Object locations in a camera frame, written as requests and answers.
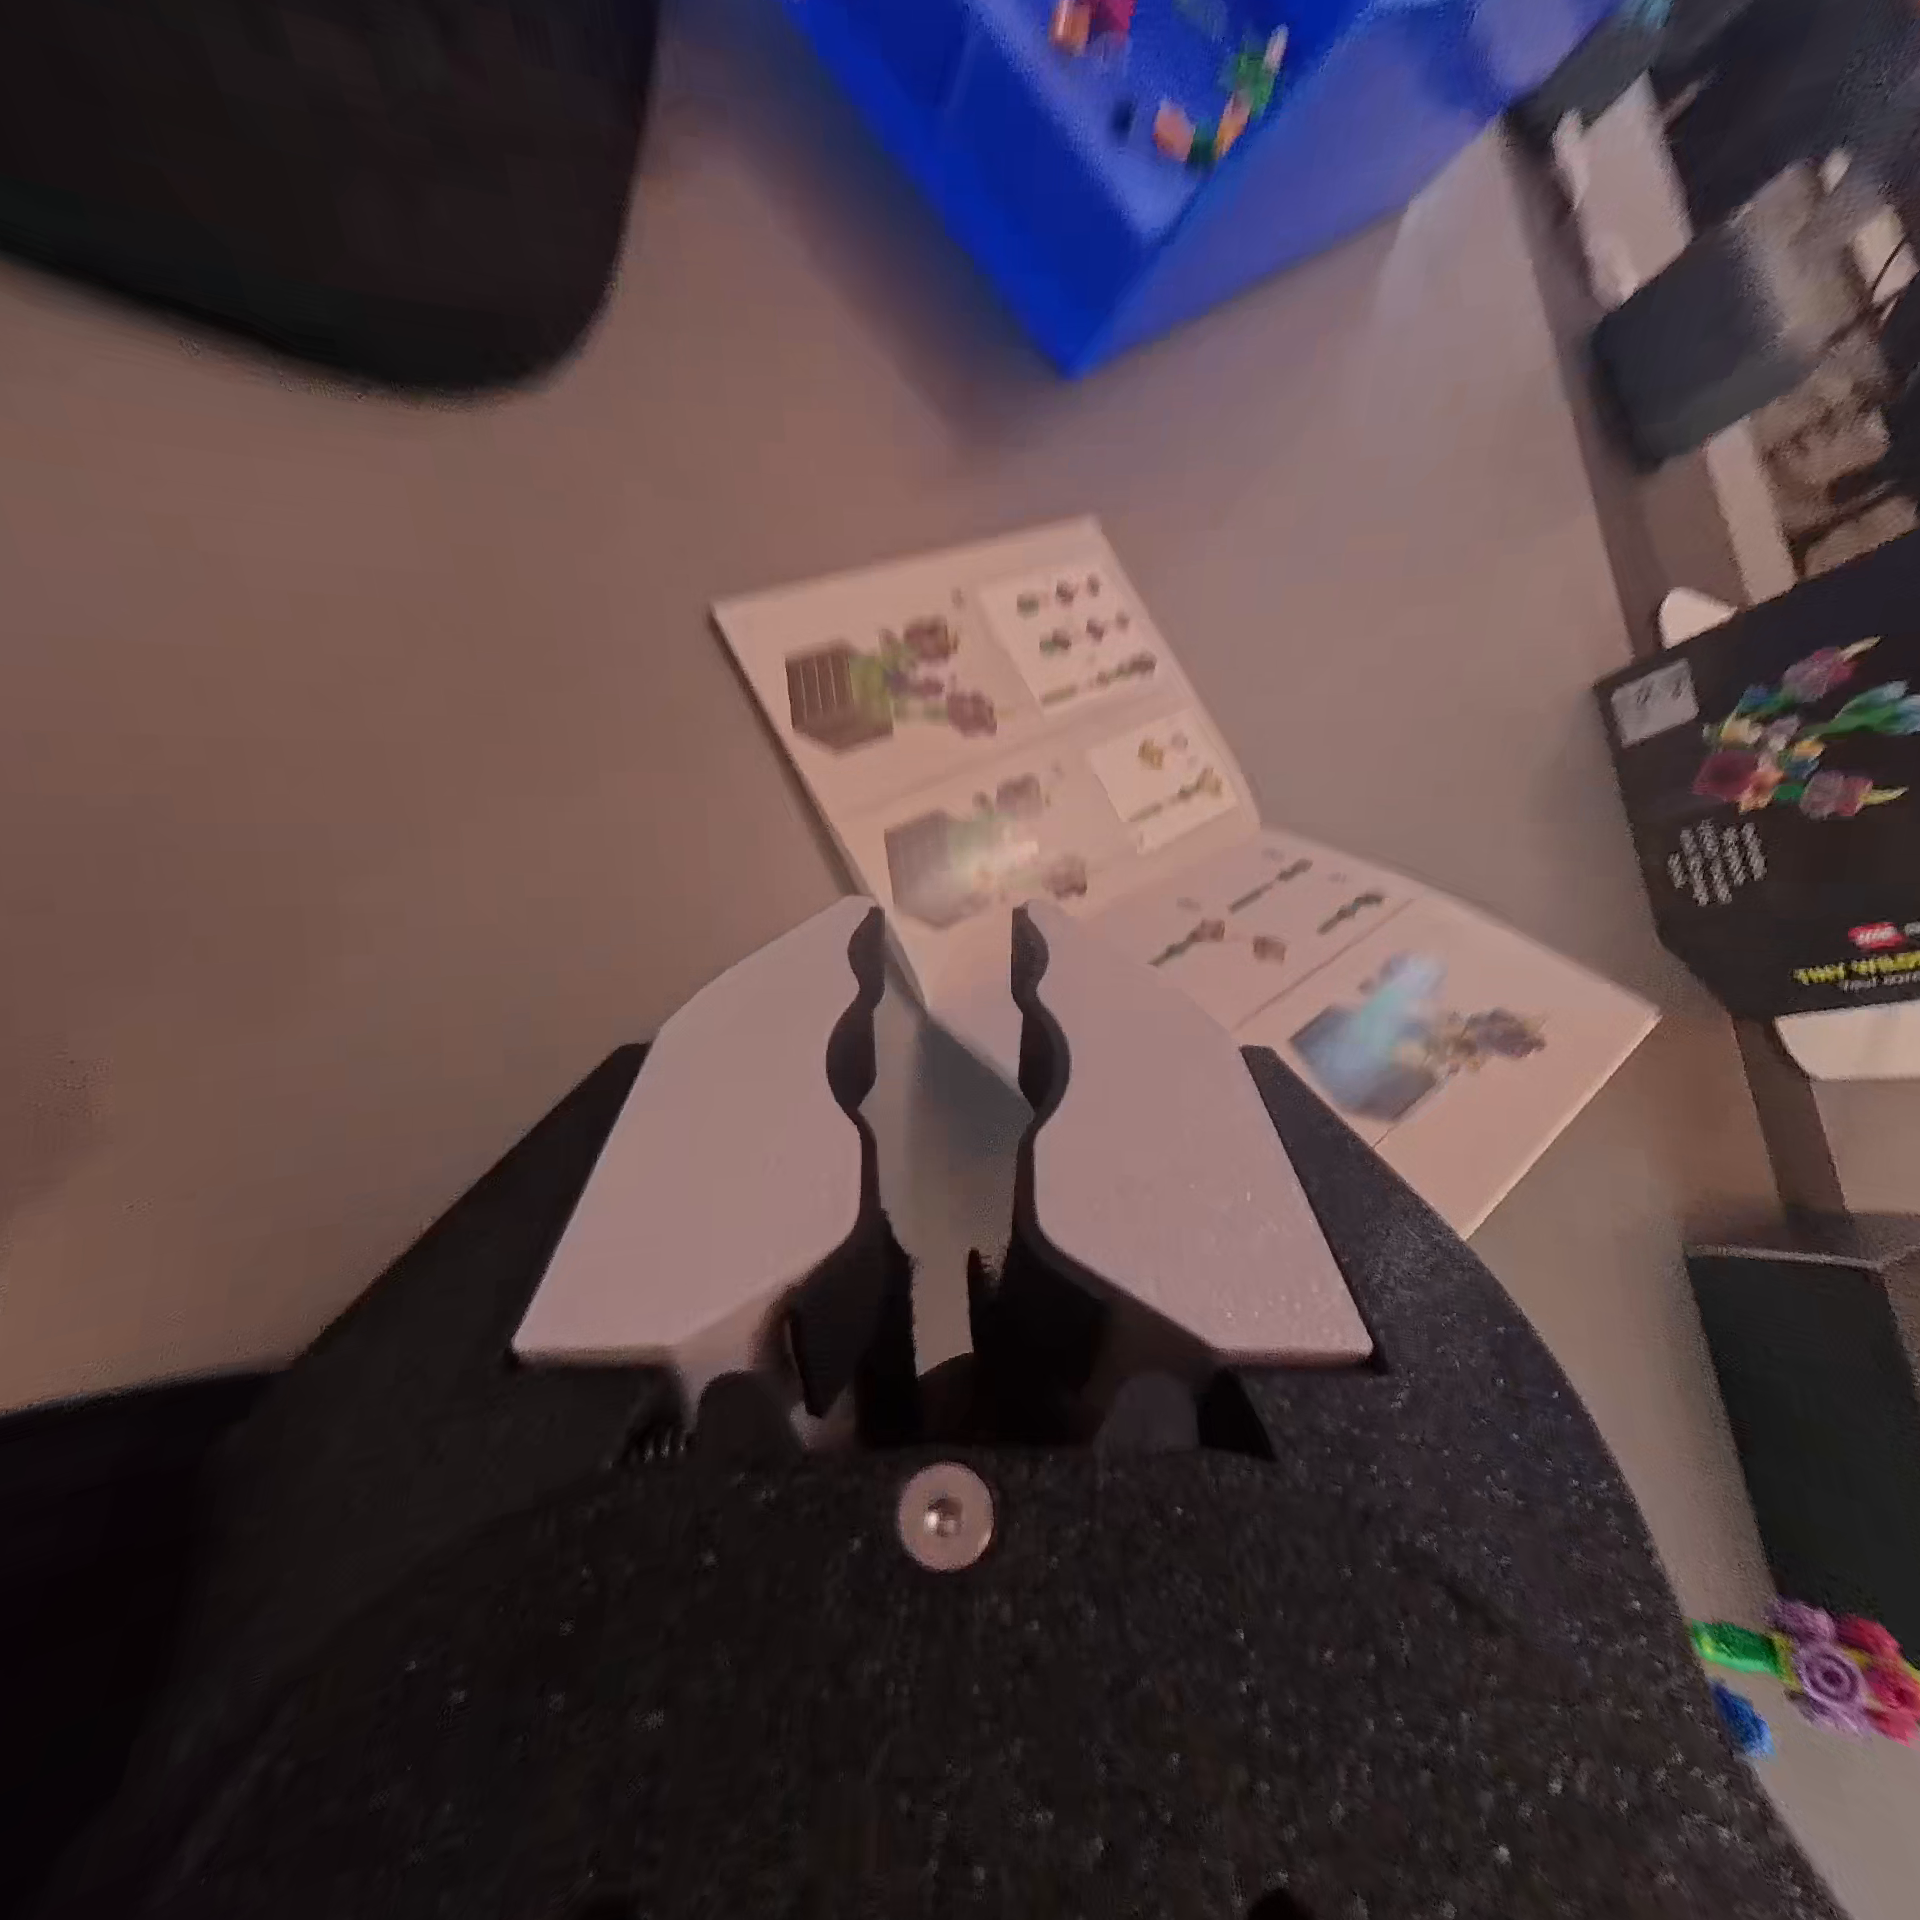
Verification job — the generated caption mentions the pile of toy brick pieces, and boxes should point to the pile of toy brick pieces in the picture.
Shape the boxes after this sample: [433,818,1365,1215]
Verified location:
[1046,0,1299,174]

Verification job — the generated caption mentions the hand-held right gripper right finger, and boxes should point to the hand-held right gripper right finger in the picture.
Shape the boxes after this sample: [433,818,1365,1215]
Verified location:
[1005,901,1378,1417]

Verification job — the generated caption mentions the instruction booklet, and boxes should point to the instruction booklet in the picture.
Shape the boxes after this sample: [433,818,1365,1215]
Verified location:
[710,513,1665,1241]

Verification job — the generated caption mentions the person's dark pants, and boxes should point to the person's dark pants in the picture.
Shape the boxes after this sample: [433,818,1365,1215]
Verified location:
[0,1375,303,1920]

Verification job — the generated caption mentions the blue storage bin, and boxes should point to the blue storage bin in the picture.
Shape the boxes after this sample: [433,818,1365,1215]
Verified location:
[782,0,1629,385]

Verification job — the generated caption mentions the black product box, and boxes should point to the black product box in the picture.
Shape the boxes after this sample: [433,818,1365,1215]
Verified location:
[1593,534,1920,1031]

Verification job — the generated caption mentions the small black box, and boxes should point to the small black box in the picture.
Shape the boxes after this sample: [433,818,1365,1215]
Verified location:
[1584,206,1920,473]

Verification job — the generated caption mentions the grey desk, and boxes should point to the grey desk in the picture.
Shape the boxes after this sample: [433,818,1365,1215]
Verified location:
[0,0,1920,1920]

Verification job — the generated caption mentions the LEGO flower bouquet in pot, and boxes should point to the LEGO flower bouquet in pot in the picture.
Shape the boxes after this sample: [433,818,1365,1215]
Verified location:
[1685,1598,1920,1761]

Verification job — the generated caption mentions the flat black box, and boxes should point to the flat black box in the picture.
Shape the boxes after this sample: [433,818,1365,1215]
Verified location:
[1685,1215,1920,1645]

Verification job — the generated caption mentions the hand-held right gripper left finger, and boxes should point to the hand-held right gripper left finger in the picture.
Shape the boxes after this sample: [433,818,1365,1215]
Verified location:
[518,895,909,1417]

